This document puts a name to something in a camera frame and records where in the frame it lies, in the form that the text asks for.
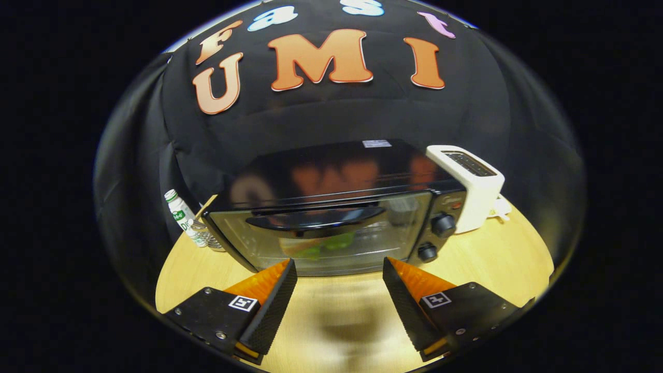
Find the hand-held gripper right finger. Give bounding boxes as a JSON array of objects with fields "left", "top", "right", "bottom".
[{"left": 382, "top": 256, "right": 522, "bottom": 363}]

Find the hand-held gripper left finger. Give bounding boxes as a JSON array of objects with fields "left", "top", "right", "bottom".
[{"left": 162, "top": 258, "right": 298, "bottom": 366}]

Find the toast and lettuce sandwich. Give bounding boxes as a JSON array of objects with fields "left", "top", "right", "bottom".
[{"left": 280, "top": 232, "right": 358, "bottom": 261}]

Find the black toaster oven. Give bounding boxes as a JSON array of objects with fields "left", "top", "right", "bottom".
[{"left": 201, "top": 139, "right": 468, "bottom": 276}]

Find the white pop-up toaster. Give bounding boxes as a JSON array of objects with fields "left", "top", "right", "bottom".
[{"left": 426, "top": 145, "right": 506, "bottom": 234}]

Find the clear glass jar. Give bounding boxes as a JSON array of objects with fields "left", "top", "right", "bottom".
[{"left": 189, "top": 218, "right": 226, "bottom": 253}]

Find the white bottle with green label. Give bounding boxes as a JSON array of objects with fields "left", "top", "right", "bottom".
[{"left": 164, "top": 189, "right": 208, "bottom": 248}]

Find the white divided condiment dish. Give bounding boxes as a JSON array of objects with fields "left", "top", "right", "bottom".
[{"left": 487, "top": 196, "right": 512, "bottom": 222}]

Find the black backdrop cloth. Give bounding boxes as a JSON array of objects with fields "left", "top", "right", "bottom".
[{"left": 93, "top": 0, "right": 586, "bottom": 270}]

